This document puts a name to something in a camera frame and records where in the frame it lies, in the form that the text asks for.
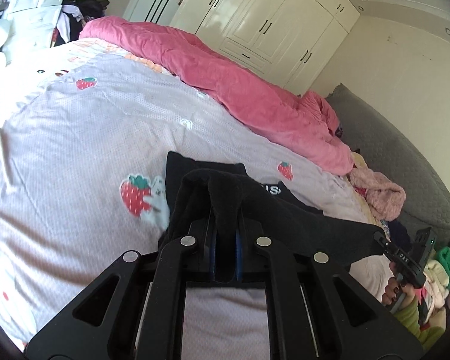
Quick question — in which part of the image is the black long-sleeve sweatshirt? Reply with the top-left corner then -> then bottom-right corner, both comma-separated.
158,152 -> 383,284

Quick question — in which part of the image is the dark clothes pile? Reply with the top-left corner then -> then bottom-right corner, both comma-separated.
52,0 -> 110,47

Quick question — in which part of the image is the right hand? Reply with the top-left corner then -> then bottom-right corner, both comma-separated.
381,262 -> 416,310

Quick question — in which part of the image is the green sleeve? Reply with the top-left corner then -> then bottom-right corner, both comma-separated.
394,297 -> 445,352

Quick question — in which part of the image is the pink fluffy garment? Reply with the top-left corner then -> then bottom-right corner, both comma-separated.
349,168 -> 407,221

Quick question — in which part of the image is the grey quilted headboard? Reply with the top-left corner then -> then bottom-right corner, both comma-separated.
327,84 -> 450,243

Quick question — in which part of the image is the pink duvet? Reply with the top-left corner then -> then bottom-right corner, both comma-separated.
79,16 -> 353,176

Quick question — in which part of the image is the lilac strawberry print bedsheet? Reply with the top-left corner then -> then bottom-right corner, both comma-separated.
0,39 -> 371,350

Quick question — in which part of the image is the white wardrobe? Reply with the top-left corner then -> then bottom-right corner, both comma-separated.
170,0 -> 360,95

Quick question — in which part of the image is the white door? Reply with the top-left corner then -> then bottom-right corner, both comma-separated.
123,0 -> 183,25

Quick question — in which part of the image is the white drawer cabinet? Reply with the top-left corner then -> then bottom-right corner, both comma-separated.
1,0 -> 63,63

